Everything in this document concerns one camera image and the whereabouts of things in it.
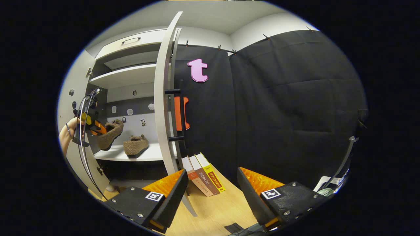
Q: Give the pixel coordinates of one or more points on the white shoe cabinet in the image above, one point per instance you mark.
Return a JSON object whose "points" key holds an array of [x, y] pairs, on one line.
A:
{"points": [[131, 75]]}

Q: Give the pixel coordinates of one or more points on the brown suede shoe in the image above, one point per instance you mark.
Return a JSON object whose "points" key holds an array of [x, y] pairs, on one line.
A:
{"points": [[113, 132], [136, 146]]}

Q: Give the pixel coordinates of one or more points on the black backdrop cloth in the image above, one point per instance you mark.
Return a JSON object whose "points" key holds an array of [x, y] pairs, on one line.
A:
{"points": [[279, 114]]}

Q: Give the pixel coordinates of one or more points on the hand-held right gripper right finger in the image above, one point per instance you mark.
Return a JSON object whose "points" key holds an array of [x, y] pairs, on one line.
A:
{"points": [[252, 196]]}

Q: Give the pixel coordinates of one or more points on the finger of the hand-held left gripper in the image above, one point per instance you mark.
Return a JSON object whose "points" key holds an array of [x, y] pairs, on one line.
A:
{"points": [[96, 127]]}

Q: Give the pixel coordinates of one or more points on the white orange book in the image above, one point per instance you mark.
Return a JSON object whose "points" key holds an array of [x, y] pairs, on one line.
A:
{"points": [[197, 178]]}

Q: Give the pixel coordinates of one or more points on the white ball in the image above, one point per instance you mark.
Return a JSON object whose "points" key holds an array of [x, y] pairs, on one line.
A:
{"points": [[110, 188]]}

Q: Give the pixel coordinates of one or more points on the white shoe cabinet door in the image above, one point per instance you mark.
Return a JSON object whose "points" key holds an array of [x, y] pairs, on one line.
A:
{"points": [[70, 75], [162, 98]]}

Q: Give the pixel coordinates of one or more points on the white cabinet drawer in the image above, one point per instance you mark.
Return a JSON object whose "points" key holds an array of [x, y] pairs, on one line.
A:
{"points": [[144, 41]]}

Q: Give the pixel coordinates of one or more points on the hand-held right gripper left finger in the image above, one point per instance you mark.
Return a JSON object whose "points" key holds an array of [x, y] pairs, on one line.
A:
{"points": [[174, 196]]}

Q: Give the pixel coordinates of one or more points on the yellow book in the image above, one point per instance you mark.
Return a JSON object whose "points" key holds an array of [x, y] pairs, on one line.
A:
{"points": [[215, 178]]}

